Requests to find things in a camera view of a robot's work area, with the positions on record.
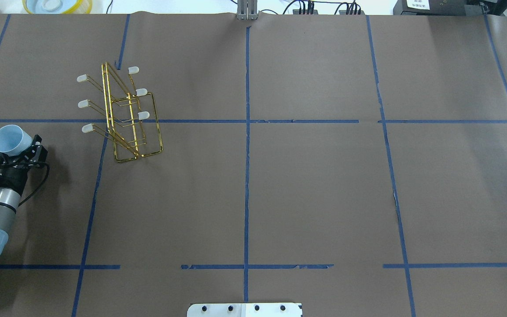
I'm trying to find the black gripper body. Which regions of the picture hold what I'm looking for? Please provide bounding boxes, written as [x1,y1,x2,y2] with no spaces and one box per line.
[0,147,48,178]

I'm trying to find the light blue plastic cup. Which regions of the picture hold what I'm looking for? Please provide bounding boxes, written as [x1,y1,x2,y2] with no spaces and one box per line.
[0,125,33,156]

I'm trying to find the yellow rimmed bowl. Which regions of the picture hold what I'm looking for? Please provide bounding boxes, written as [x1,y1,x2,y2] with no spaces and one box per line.
[22,0,93,15]

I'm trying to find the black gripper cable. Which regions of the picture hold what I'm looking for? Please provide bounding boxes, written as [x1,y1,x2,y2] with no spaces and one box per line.
[16,162,51,207]

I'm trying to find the gold wire cup holder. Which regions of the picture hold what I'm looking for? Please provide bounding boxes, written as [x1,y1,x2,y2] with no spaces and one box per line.
[76,62,164,164]

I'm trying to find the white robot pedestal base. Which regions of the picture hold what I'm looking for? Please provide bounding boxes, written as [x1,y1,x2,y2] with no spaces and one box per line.
[187,302,303,317]

